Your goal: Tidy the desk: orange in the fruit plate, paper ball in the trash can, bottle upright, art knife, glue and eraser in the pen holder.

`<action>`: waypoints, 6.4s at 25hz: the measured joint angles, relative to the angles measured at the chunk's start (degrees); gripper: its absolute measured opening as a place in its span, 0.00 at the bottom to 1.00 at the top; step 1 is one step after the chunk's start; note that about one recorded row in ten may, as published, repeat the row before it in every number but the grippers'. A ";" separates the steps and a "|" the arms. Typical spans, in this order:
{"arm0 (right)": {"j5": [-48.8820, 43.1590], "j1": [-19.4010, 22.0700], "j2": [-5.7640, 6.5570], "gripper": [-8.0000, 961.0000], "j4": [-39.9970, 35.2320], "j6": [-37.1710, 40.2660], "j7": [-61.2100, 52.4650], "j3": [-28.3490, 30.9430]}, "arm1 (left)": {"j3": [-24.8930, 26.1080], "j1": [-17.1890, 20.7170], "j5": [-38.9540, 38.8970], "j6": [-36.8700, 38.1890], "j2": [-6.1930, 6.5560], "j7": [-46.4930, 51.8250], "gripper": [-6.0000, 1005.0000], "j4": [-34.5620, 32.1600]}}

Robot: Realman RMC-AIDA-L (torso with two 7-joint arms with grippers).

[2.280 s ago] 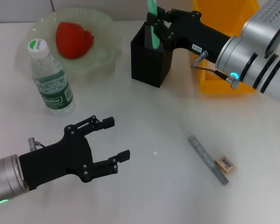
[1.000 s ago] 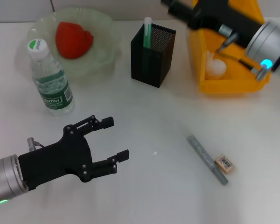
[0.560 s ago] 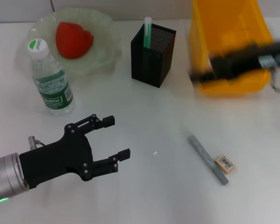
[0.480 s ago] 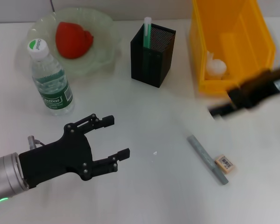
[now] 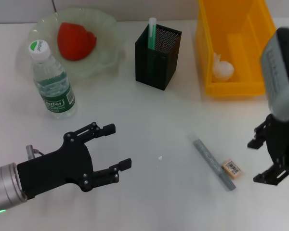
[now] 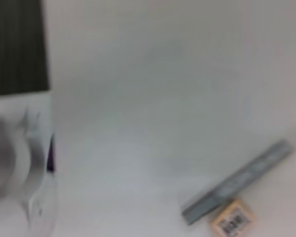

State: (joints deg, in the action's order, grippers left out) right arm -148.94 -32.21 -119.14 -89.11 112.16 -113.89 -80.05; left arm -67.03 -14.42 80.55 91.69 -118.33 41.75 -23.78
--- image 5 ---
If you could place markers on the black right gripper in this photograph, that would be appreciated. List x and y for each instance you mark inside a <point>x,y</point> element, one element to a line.
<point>284,144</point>

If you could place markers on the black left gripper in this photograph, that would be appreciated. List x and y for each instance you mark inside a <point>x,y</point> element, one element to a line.
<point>57,168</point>

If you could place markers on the clear green-label water bottle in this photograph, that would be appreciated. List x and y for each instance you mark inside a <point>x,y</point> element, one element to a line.
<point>55,91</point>

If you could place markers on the white paper ball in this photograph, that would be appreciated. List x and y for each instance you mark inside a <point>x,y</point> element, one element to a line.
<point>222,69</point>

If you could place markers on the red-orange fruit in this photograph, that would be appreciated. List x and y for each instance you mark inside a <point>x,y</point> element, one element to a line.
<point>74,41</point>

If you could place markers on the mint green pen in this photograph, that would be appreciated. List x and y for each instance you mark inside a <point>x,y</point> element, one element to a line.
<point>152,33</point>

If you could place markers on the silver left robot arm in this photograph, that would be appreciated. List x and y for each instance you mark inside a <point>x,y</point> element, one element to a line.
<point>4,187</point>

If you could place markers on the beige eraser with barcode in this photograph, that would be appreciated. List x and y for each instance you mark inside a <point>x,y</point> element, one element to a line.
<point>232,169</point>

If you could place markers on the grey pen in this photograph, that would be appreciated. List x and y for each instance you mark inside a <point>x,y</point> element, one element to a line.
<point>214,166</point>

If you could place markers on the pale green glass fruit plate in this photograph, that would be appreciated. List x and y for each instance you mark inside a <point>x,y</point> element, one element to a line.
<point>106,48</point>

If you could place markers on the black mesh pen holder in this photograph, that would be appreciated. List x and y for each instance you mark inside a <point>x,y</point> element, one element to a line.
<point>163,67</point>

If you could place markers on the yellow plastic storage bin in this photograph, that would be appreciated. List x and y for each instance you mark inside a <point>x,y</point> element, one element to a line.
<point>243,48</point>

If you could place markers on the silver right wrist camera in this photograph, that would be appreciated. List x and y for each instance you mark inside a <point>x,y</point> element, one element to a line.
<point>279,79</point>

